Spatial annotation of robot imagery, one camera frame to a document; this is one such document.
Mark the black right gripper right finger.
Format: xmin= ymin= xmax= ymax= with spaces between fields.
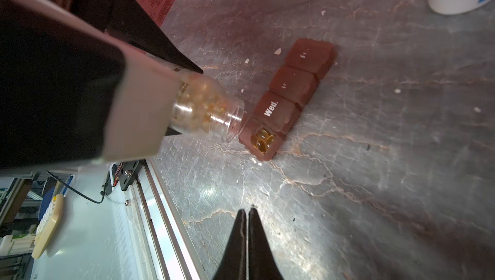
xmin=247 ymin=208 xmax=283 ymax=280

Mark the red weekly pill organizer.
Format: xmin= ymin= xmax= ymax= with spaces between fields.
xmin=238 ymin=38 xmax=337 ymax=161

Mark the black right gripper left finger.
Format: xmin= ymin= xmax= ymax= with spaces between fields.
xmin=213 ymin=209 xmax=247 ymax=280

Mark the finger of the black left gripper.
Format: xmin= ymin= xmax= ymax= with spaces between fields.
xmin=51 ymin=0 xmax=203 ymax=74

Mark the beige calculator outside cell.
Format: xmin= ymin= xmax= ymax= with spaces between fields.
xmin=32 ymin=194 xmax=64 ymax=260

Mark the clear pill bottle gold lid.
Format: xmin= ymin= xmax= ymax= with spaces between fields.
xmin=169 ymin=72 xmax=245 ymax=143

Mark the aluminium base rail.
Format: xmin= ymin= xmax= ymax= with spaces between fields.
xmin=130 ymin=159 xmax=208 ymax=279

